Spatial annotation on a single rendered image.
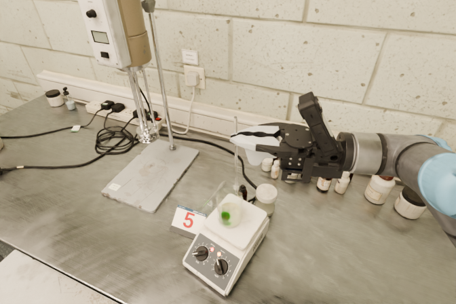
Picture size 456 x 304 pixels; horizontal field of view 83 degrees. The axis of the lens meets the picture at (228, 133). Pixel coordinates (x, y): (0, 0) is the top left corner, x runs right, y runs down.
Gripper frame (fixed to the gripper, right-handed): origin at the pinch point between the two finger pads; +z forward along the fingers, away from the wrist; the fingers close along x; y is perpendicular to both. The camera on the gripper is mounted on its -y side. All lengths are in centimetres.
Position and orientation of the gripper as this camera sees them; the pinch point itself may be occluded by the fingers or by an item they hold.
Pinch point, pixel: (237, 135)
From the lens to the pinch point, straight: 48.2
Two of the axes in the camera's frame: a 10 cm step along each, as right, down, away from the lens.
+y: 0.2, 8.2, 5.7
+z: -9.9, -0.7, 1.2
